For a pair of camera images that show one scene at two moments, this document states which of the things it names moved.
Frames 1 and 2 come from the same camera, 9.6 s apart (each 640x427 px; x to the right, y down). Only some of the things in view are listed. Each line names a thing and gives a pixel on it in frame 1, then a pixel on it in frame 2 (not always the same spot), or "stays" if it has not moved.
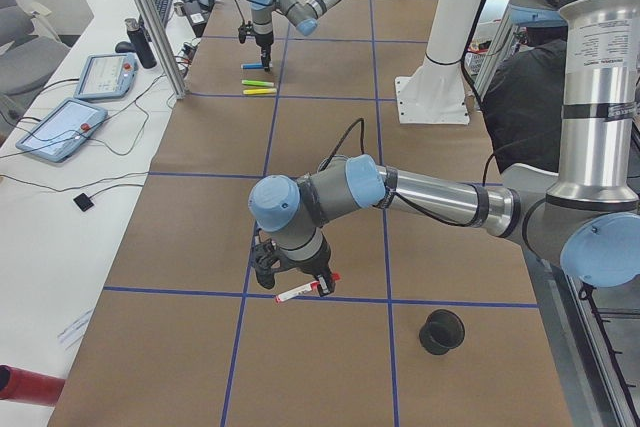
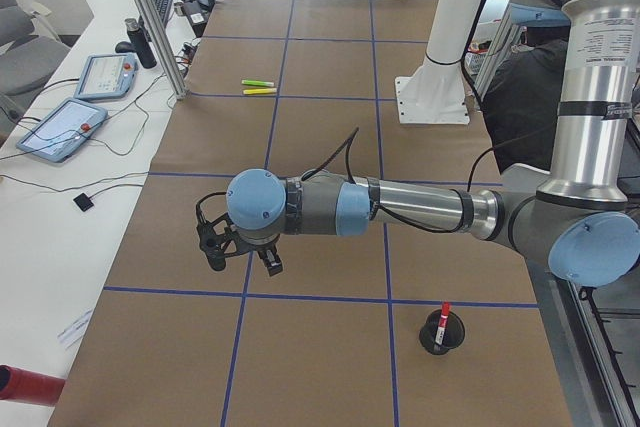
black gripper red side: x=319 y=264 to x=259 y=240
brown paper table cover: x=427 y=325 stays
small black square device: x=83 y=202 stays
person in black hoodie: x=523 y=103 stays
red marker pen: x=296 y=292 to x=441 y=330
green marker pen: x=256 y=82 stays
